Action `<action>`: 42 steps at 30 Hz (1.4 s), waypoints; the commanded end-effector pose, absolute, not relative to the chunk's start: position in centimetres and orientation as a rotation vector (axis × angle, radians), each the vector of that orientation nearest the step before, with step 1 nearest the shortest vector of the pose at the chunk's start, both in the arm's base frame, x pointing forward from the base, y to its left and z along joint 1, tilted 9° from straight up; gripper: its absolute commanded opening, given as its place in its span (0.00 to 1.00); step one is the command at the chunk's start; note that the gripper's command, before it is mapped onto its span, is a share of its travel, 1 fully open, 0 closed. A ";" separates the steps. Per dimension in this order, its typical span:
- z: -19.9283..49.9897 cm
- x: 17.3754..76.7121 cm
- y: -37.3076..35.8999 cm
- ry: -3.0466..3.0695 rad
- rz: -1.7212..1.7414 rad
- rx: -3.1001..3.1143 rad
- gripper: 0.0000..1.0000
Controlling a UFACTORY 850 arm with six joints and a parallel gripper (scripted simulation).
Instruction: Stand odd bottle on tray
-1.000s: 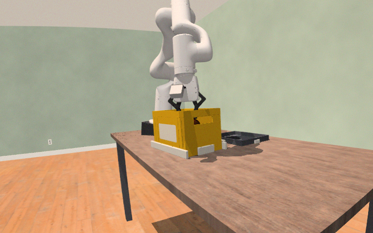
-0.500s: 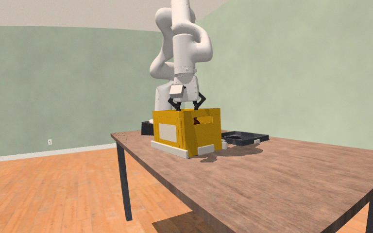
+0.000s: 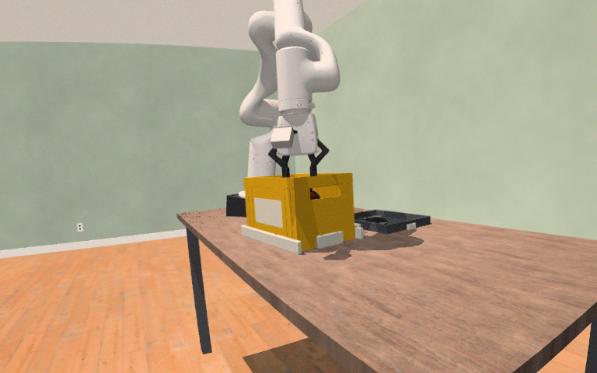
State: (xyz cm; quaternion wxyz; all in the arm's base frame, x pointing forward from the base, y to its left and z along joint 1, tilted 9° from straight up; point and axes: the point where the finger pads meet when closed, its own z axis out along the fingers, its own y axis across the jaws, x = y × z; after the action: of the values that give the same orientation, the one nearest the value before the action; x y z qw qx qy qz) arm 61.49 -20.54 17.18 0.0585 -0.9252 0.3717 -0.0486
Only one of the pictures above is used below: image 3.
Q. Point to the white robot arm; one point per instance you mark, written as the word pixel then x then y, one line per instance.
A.
pixel 290 71

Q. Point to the yellow wooden crate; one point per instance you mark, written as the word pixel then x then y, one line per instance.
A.
pixel 282 206

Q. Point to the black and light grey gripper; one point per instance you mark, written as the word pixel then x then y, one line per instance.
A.
pixel 304 142

